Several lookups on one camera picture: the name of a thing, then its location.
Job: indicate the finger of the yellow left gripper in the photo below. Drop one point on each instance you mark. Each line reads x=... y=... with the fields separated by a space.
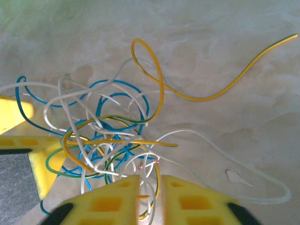
x=44 y=159
x=14 y=112

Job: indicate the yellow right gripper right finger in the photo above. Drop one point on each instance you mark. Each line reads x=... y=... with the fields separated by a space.
x=194 y=206

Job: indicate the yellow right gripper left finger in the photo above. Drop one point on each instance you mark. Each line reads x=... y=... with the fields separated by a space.
x=105 y=206

